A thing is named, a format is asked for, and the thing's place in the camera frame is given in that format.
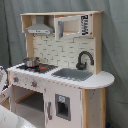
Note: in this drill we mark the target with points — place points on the white toy microwave door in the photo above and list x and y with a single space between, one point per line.
72 26

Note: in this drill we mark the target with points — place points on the white oven door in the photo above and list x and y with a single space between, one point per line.
6 97

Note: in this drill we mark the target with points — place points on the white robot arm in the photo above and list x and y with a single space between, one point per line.
7 118

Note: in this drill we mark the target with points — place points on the wooden toy kitchen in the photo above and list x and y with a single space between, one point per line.
29 102

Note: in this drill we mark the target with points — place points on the grey toy sink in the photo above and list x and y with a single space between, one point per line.
72 74

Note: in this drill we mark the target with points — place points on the black toy faucet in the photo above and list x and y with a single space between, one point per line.
82 61

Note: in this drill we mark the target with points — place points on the black toy stovetop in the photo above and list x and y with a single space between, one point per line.
41 68

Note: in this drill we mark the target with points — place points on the small metal pot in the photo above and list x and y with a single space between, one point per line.
31 61

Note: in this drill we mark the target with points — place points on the red right stove knob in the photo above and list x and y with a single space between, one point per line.
34 84

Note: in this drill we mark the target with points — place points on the white cabinet door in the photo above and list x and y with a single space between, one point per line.
63 108

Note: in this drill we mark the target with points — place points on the grey range hood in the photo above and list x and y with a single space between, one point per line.
39 27

